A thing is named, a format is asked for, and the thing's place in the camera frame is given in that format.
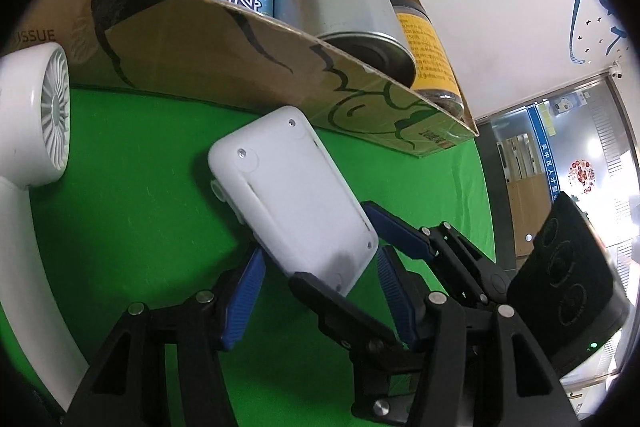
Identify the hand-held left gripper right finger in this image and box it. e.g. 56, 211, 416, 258
377, 246, 581, 427

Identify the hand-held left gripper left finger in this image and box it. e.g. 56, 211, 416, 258
65, 246, 267, 427

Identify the white plastic device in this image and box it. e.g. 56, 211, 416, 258
207, 105, 379, 300

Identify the large cardboard box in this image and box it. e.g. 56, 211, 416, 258
5, 0, 481, 158

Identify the blue wall decal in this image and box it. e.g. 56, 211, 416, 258
567, 0, 631, 68

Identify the yellow label can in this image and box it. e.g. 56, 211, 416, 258
387, 0, 467, 120

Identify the green cloth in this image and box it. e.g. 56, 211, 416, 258
0, 84, 496, 427

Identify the round red door sticker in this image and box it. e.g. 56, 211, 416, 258
567, 157, 597, 196

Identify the white handheld fan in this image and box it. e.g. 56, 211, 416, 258
0, 43, 103, 413

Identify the glass door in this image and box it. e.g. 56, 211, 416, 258
475, 72, 640, 388

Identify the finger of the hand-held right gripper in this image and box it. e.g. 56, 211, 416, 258
361, 201, 512, 308
289, 271, 426, 425

